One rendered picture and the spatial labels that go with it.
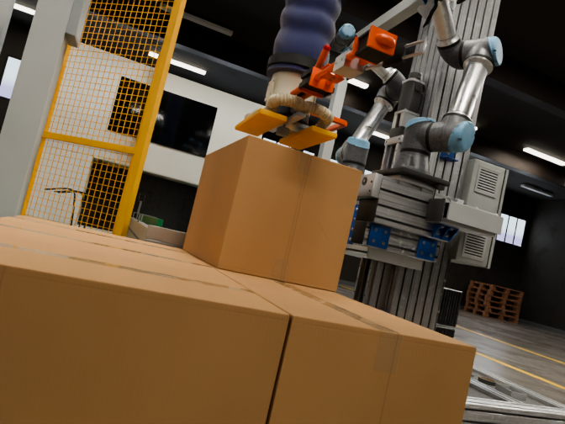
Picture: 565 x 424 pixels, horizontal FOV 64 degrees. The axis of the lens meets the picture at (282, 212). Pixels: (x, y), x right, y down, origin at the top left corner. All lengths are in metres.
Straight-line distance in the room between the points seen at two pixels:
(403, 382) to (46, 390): 0.58
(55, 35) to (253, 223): 1.77
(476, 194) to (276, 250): 1.14
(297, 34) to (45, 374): 1.36
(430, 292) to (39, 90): 2.17
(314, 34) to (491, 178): 1.07
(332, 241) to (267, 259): 0.22
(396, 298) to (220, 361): 1.39
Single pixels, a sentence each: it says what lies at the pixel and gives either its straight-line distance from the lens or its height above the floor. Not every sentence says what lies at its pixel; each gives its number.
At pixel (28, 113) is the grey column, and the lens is 2.70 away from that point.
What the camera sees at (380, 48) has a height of 1.16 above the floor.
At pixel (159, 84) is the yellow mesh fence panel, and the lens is 2.80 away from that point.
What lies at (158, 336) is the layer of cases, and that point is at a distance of 0.71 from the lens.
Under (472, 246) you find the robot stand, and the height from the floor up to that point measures 0.84.
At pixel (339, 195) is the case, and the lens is 1.45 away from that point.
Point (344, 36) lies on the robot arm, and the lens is 2.45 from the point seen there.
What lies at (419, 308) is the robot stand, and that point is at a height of 0.52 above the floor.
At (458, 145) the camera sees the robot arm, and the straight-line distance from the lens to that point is 1.81.
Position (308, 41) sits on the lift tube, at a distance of 1.70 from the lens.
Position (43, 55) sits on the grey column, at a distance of 2.76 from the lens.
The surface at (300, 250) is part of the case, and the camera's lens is 1.39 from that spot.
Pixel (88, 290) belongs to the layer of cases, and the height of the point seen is 0.53.
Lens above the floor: 0.65
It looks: 4 degrees up
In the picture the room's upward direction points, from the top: 13 degrees clockwise
